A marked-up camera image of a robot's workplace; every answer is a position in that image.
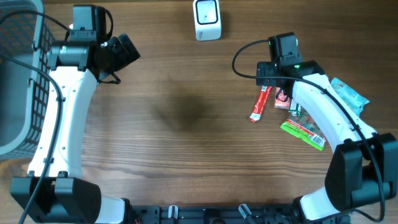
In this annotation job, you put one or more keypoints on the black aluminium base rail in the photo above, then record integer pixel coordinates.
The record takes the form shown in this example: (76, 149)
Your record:
(242, 214)

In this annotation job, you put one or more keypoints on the orange tissue pack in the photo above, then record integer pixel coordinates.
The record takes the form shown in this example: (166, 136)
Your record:
(282, 101)

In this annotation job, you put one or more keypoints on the dark grey plastic basket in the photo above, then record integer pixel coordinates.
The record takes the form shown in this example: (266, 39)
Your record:
(24, 93)

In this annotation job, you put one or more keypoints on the green white box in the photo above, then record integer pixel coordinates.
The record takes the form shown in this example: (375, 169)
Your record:
(294, 108)

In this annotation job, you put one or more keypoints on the white barcode scanner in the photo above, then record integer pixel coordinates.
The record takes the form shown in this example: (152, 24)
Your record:
(207, 19)

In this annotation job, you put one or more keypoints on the green snack bag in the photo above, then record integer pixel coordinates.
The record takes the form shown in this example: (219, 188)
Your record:
(304, 128)

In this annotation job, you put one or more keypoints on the red white box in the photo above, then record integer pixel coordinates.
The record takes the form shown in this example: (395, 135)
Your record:
(260, 103)

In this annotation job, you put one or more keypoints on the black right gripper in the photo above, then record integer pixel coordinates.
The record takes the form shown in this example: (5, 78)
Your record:
(265, 68)

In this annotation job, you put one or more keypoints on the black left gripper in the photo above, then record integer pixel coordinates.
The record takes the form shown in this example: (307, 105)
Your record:
(125, 58)

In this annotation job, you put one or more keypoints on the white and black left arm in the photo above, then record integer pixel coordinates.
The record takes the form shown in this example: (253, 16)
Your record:
(53, 190)

